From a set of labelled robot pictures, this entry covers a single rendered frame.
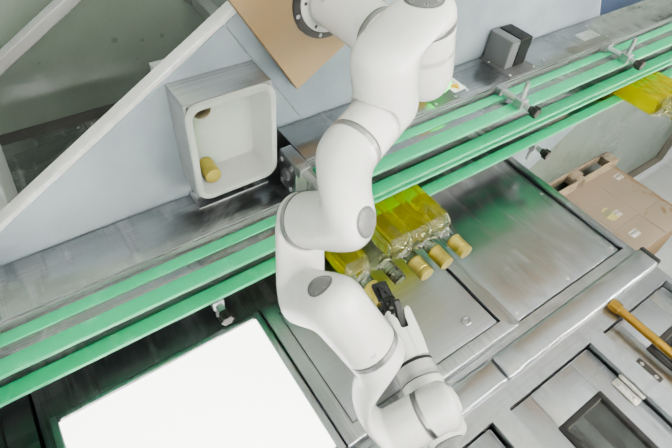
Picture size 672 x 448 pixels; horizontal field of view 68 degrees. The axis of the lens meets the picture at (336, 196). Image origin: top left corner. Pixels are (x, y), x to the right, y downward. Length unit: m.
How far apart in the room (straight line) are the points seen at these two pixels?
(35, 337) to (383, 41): 0.75
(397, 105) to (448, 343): 0.61
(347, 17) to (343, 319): 0.50
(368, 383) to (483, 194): 0.89
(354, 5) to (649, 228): 4.63
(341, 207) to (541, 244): 0.92
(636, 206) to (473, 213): 4.06
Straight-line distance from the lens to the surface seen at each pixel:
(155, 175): 1.06
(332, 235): 0.63
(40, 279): 1.06
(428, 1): 0.75
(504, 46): 1.44
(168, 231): 1.06
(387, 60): 0.66
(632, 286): 1.47
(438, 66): 0.78
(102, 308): 1.01
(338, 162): 0.63
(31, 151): 1.69
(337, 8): 0.92
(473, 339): 1.18
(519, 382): 1.19
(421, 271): 1.06
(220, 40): 0.96
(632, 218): 5.32
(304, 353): 1.08
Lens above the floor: 1.53
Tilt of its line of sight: 33 degrees down
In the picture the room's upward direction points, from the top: 137 degrees clockwise
